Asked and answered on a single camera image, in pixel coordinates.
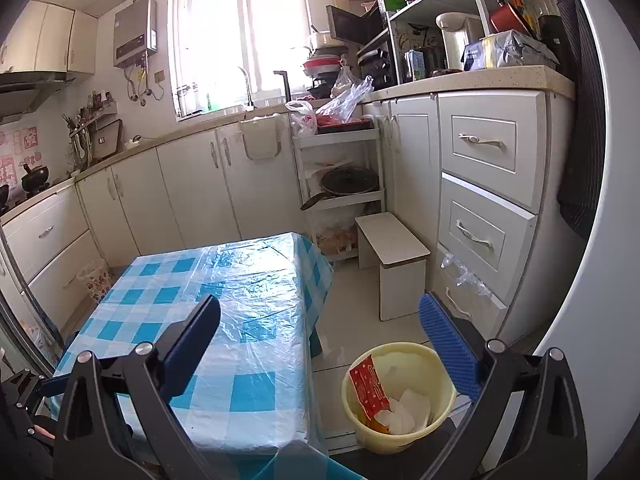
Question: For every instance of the white red-print shopping bag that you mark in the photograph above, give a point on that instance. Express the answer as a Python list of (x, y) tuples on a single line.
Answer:
[(304, 119)]

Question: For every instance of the black toaster oven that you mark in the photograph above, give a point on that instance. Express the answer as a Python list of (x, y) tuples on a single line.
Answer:
[(375, 65)]

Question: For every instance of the blue white carton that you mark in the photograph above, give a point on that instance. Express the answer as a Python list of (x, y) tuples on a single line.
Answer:
[(415, 65)]

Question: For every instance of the black slim faucet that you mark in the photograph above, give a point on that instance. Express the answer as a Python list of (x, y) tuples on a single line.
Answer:
[(287, 87)]

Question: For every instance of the white kitchen cabinets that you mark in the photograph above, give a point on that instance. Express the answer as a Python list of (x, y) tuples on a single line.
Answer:
[(50, 40), (200, 185)]

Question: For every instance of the yellow plastic bin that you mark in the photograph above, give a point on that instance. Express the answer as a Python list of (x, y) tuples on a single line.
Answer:
[(400, 442)]

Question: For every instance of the white wooden stool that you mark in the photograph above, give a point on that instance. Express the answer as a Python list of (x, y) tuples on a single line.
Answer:
[(395, 240)]

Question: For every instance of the white lower kitchen cabinets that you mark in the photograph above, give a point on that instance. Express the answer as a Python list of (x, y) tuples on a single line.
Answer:
[(200, 185)]

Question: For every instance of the wall power socket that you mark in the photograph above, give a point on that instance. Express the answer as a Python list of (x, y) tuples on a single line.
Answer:
[(160, 76)]

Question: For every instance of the white door-hung holder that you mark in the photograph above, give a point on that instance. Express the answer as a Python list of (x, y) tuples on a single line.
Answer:
[(260, 158)]

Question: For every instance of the kitchen utensil rack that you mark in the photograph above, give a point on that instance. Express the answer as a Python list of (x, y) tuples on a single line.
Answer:
[(80, 135)]

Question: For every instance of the red snack packet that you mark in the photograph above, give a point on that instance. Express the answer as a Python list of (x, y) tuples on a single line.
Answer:
[(367, 385)]

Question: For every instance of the silver foil package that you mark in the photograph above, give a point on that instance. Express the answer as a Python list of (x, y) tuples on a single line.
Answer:
[(520, 50)]

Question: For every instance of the floral waste basket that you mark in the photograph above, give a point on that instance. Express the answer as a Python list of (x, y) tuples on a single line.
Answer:
[(97, 280)]

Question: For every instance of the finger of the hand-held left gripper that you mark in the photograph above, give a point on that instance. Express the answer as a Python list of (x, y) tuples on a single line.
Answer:
[(52, 386)]

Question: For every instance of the silver water heater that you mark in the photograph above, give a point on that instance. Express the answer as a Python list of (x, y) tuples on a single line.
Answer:
[(132, 32)]

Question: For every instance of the large clear plastic bag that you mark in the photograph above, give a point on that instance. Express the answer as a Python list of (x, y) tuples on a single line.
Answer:
[(345, 102)]

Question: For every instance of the white tissue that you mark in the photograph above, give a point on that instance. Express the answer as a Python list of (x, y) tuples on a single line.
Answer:
[(405, 410)]

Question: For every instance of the clear bag of brown food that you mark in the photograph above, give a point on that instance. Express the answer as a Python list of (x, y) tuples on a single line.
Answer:
[(340, 242)]

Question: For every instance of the chrome curved faucet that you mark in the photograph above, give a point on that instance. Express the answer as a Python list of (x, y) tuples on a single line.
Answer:
[(248, 90)]

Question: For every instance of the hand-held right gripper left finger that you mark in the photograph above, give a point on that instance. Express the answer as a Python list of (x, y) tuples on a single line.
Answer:
[(195, 340)]

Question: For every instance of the kitchen window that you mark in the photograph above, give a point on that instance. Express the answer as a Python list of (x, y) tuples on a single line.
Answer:
[(215, 35)]

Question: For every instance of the black blender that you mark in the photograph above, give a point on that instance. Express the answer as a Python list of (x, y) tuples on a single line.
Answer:
[(547, 30)]

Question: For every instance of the black microwave oven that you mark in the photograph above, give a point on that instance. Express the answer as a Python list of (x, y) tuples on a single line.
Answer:
[(350, 25)]

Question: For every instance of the range hood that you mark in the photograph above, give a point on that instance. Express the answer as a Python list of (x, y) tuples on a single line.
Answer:
[(20, 95)]

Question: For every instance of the white refrigerator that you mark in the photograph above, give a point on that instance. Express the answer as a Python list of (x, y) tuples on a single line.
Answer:
[(575, 335)]

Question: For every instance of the small clear food bag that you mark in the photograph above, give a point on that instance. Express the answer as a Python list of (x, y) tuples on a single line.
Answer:
[(345, 82)]

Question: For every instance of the dark framed glass door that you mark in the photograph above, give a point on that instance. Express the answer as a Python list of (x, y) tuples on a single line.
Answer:
[(7, 300)]

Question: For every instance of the white storage rack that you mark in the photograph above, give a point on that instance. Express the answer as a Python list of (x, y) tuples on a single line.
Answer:
[(340, 137)]

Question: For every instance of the dark cutting board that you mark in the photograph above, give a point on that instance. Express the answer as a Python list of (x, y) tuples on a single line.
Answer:
[(106, 137)]

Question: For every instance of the white electric kettle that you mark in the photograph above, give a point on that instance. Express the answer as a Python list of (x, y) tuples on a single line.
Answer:
[(452, 40)]

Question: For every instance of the table with blue checked tablecloth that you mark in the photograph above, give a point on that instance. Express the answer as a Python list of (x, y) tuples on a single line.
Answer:
[(250, 310)]

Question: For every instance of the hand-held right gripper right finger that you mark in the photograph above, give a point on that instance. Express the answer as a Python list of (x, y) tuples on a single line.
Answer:
[(450, 345)]

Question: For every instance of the white plastic floor bag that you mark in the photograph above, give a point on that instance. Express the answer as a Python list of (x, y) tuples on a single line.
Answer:
[(40, 340)]

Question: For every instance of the stack of pots and bowls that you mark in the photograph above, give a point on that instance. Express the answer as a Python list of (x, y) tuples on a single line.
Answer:
[(322, 65)]

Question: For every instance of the black frying pan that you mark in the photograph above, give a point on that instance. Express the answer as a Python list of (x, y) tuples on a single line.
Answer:
[(350, 180)]

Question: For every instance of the red pot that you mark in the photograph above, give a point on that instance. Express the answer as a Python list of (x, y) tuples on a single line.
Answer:
[(505, 17)]

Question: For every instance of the white upper kitchen cabinets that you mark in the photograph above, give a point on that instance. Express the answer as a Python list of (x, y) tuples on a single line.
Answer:
[(50, 40)]

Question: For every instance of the black wok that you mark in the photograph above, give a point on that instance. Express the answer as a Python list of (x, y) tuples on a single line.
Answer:
[(36, 177), (4, 200)]

